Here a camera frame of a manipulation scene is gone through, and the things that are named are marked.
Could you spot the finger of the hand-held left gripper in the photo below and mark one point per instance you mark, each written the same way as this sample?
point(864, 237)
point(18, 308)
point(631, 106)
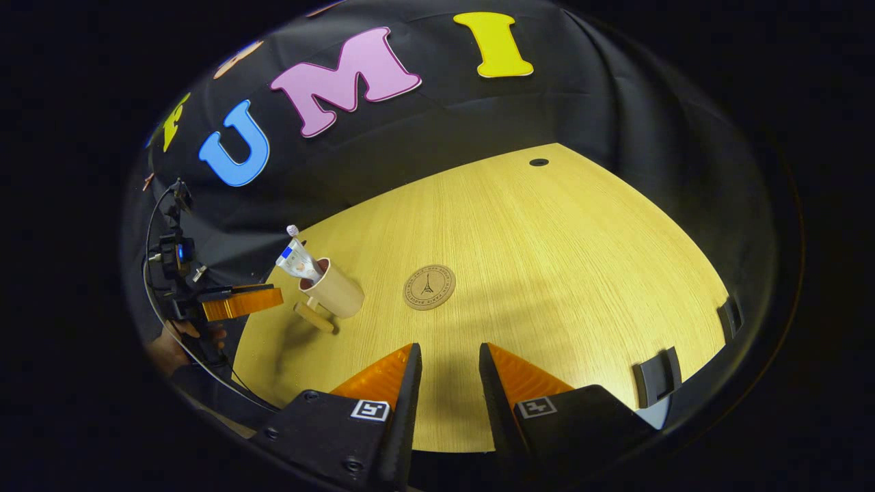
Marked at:
point(243, 304)

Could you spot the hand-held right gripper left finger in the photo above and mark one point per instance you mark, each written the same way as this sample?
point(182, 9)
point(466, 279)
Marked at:
point(403, 410)

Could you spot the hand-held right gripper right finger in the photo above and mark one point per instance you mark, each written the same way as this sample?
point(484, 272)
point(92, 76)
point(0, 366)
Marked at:
point(499, 410)

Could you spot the white toothpaste tube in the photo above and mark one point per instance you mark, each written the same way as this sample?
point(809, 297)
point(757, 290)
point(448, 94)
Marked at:
point(297, 260)

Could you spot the beige cup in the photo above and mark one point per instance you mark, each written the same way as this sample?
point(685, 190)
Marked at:
point(338, 290)

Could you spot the round wooden coaster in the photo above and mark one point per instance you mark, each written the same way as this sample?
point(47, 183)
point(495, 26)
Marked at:
point(428, 287)

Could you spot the wooden desktop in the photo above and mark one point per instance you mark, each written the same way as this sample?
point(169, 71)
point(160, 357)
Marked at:
point(547, 273)

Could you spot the silver cloth clip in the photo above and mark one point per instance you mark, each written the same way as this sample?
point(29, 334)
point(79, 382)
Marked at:
point(199, 273)

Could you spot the copper cloth clip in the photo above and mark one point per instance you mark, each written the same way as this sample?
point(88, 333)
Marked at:
point(147, 182)

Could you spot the black desk clamp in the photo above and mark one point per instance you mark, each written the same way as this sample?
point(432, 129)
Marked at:
point(730, 318)
point(656, 376)

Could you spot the black backdrop cloth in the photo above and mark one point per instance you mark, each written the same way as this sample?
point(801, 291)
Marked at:
point(581, 102)

